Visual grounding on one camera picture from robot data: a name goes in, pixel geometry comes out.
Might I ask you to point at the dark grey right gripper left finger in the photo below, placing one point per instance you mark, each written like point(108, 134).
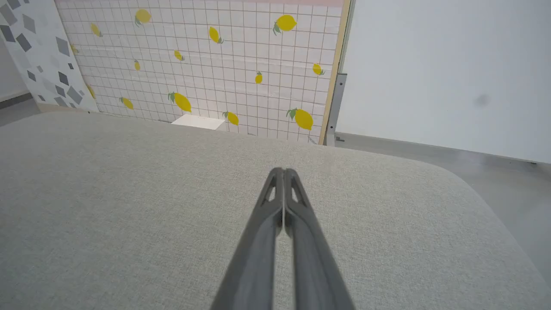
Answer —
point(254, 267)

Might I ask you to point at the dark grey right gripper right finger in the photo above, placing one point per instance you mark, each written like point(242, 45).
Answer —
point(316, 271)

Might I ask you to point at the white box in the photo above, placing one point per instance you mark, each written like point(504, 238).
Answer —
point(199, 122)

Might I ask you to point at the lemon print tiled partition panel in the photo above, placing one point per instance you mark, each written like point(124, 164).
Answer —
point(224, 64)

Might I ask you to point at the grey speckled white partition panel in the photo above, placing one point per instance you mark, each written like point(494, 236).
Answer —
point(38, 51)

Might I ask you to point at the grey metal panel support bracket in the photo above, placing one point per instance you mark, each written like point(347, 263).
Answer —
point(337, 103)

